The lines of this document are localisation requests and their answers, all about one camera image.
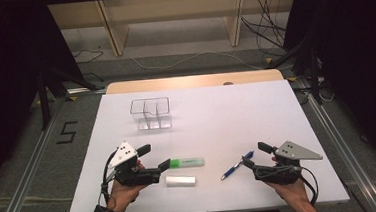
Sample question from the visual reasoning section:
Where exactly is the light wooden shelf unit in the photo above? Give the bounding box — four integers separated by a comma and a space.
47, 0, 303, 61

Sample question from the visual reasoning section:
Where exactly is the right hand-held gripper cable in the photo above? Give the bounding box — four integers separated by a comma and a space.
256, 162, 321, 210

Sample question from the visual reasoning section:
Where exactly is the hand-held gripper cable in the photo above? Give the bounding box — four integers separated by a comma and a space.
93, 150, 122, 211
256, 162, 321, 210

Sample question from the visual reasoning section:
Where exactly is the black curtain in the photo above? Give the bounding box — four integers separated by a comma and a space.
282, 0, 376, 193
0, 0, 93, 200

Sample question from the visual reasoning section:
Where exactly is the black tripod stand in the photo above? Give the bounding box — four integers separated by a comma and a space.
34, 63, 103, 130

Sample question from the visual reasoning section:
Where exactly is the left hand-held gripper cable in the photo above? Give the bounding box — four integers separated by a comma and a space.
93, 150, 122, 211

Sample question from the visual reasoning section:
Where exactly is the blue ballpoint pen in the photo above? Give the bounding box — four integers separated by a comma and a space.
218, 149, 257, 182

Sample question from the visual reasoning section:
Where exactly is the person's right hand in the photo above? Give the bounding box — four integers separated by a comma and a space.
264, 154, 312, 210

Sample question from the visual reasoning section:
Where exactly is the thin black floor cable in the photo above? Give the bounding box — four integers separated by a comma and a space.
72, 48, 106, 65

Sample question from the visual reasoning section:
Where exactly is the green highlighter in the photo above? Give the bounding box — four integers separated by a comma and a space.
168, 156, 206, 170

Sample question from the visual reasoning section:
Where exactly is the bundle of black cables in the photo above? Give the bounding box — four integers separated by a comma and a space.
239, 0, 290, 55

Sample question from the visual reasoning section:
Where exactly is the light wooden table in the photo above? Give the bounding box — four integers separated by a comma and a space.
104, 67, 286, 96

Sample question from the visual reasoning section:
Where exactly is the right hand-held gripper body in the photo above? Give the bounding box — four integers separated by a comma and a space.
250, 138, 326, 188

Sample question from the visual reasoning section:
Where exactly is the person's left hand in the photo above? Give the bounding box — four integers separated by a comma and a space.
103, 159, 150, 212

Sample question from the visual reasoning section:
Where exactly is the aluminium floor rail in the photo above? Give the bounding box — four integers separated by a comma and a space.
299, 76, 376, 212
0, 93, 81, 212

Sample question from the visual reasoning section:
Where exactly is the white eraser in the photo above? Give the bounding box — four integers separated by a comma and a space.
165, 174, 198, 190

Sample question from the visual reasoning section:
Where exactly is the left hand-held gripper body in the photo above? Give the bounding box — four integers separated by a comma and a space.
105, 138, 162, 190

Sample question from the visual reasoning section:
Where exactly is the black metal stand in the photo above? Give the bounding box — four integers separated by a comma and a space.
265, 36, 325, 109

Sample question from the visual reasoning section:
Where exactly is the clear plastic desk organizer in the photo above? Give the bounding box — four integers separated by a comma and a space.
128, 96, 174, 132

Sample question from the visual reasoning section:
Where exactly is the long white floor cable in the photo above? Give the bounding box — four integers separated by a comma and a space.
128, 47, 265, 80

